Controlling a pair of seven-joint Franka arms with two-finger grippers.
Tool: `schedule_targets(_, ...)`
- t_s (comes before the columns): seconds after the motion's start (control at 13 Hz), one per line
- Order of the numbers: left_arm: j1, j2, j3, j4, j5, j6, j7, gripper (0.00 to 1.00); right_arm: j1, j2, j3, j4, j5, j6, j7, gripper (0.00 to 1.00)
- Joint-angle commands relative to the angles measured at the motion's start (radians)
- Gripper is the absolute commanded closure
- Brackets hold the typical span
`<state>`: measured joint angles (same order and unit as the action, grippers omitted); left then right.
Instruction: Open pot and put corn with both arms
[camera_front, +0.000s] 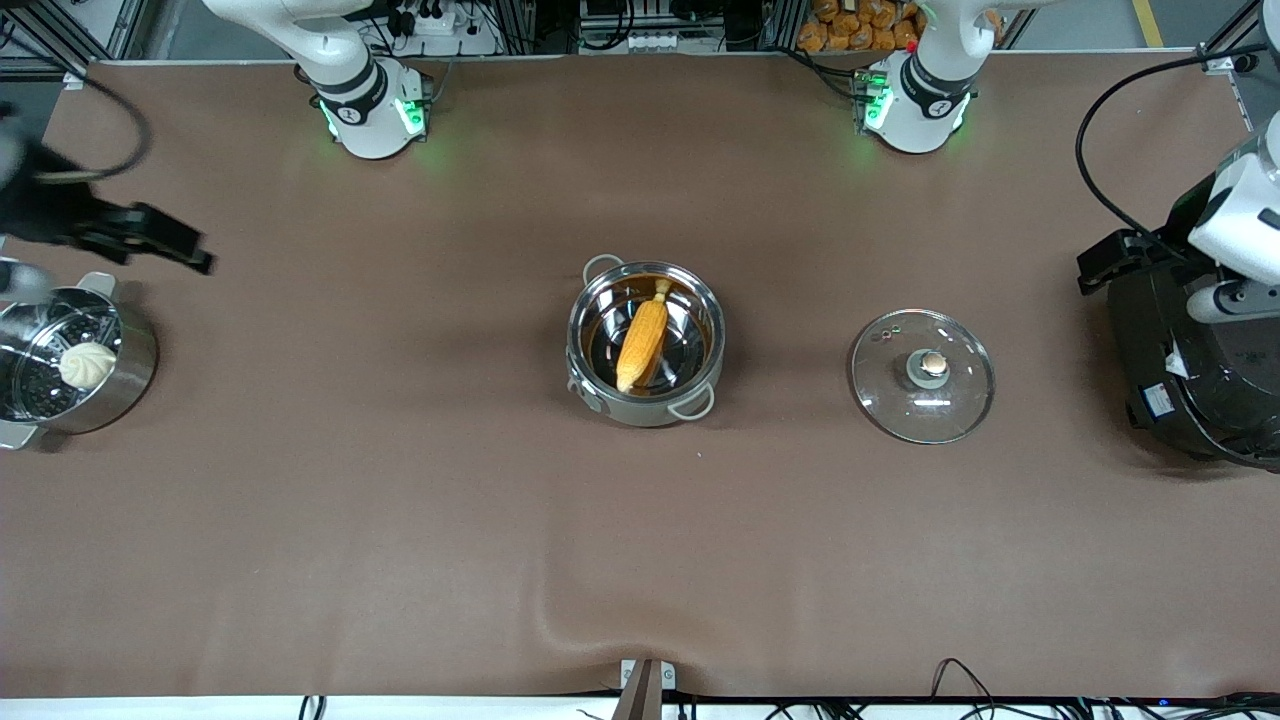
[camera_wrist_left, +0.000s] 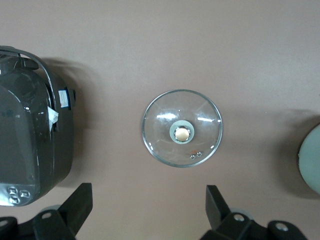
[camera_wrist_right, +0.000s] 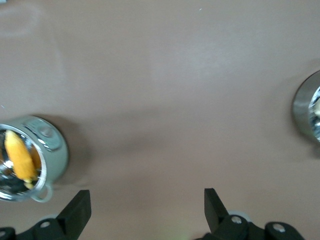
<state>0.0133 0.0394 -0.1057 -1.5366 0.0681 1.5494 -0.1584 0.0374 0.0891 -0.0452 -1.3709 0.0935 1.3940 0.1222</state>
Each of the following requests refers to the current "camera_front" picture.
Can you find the white steamed bun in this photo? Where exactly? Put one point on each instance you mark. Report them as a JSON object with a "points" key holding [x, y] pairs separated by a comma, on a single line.
{"points": [[87, 365]]}

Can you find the stainless steel steamer pot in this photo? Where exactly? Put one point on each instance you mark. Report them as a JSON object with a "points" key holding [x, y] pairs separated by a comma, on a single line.
{"points": [[135, 370]]}

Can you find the yellow corn cob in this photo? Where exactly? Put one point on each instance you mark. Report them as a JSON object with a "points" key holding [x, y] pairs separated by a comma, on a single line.
{"points": [[642, 340]]}

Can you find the aluminium frame profile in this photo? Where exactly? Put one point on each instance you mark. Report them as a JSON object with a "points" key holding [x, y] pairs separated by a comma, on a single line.
{"points": [[60, 30], [518, 25]]}

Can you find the white power strip with plugs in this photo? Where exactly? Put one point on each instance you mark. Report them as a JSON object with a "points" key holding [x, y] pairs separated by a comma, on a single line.
{"points": [[435, 22]]}

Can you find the brown table cover mat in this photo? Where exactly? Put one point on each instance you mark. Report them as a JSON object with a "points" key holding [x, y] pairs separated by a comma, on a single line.
{"points": [[400, 560]]}

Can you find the pile of orange bread rolls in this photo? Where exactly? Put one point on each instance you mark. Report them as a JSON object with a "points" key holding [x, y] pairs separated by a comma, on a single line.
{"points": [[850, 25]]}

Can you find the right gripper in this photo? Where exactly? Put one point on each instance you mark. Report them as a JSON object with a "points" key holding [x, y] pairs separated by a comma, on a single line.
{"points": [[48, 212]]}

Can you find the glass pot lid with knob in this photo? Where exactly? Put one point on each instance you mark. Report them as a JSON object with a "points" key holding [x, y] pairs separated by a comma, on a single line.
{"points": [[920, 390]]}

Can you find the metal table edge bracket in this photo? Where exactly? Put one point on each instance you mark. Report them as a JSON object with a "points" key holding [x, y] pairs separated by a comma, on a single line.
{"points": [[645, 685]]}

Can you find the perforated steel steamer tray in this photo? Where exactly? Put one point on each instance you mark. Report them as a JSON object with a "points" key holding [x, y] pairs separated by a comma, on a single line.
{"points": [[35, 385]]}

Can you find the black round cooker appliance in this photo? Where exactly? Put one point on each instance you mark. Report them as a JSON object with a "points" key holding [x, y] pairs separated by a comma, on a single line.
{"points": [[1200, 400]]}

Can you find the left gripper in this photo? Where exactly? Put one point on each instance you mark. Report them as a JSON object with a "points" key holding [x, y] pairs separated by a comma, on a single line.
{"points": [[1160, 243]]}

